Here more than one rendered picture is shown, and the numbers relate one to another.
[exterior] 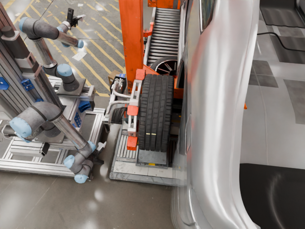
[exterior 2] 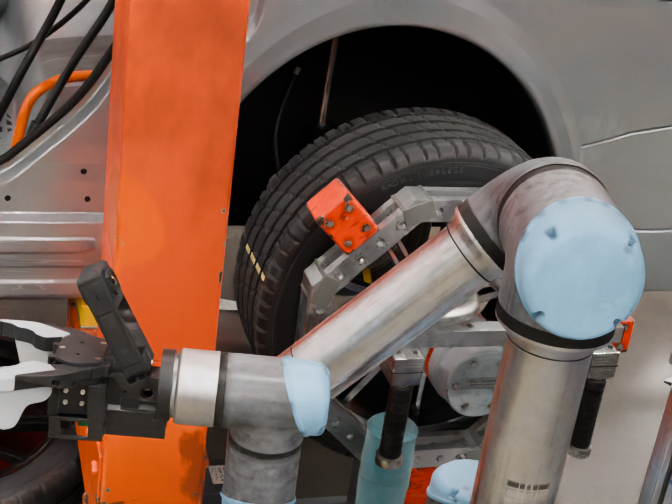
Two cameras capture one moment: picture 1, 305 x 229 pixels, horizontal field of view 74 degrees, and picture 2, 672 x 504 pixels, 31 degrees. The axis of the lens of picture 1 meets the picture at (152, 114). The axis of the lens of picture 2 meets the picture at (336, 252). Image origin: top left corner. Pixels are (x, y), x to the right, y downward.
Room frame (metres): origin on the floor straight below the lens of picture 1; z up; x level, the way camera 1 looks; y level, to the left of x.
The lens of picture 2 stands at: (1.95, 1.82, 1.85)
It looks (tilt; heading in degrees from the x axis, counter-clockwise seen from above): 25 degrees down; 248
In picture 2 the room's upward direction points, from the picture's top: 8 degrees clockwise
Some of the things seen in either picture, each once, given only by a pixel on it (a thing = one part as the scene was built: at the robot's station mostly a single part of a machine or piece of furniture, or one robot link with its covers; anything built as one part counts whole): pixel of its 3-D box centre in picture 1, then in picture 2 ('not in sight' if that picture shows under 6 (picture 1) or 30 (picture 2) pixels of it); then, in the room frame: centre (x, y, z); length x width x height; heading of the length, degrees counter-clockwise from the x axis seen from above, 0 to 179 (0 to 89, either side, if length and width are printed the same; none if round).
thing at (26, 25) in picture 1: (43, 50); (526, 437); (1.35, 0.93, 1.19); 0.15 x 0.12 x 0.55; 73
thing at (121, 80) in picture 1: (118, 85); not in sight; (1.61, 0.42, 0.51); 0.20 x 0.14 x 0.13; 169
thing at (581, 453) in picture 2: (106, 126); (586, 412); (0.87, 0.38, 0.83); 0.04 x 0.04 x 0.16
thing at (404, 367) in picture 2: (116, 88); (398, 357); (1.21, 0.33, 0.93); 0.09 x 0.05 x 0.05; 87
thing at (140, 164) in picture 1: (154, 146); not in sight; (1.04, -0.04, 0.13); 0.50 x 0.36 x 0.10; 177
